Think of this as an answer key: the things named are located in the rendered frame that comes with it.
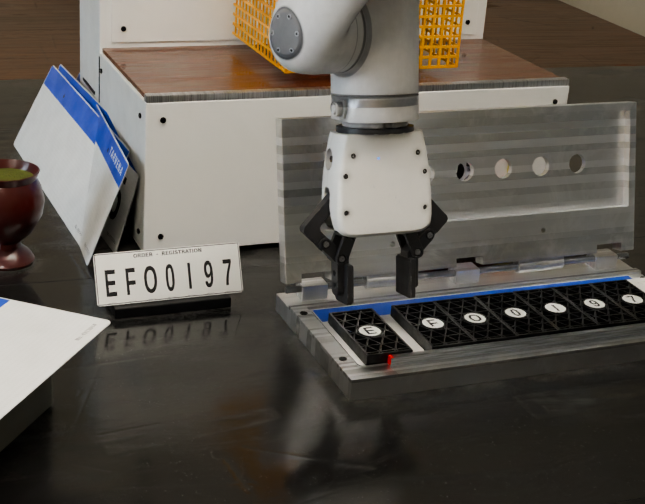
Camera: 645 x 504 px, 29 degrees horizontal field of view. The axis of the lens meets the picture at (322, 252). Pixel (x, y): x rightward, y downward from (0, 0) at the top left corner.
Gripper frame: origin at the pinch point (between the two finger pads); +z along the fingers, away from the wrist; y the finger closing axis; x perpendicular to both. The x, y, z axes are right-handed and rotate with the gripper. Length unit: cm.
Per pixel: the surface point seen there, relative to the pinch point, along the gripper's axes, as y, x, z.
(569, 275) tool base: 29.4, 10.5, 4.1
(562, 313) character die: 21.7, 0.0, 5.4
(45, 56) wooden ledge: -10, 124, -18
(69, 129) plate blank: -19, 55, -11
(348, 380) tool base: -5.2, -5.3, 7.9
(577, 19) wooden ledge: 118, 145, -22
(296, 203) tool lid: -3.8, 11.5, -6.5
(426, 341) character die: 4.5, -2.4, 5.9
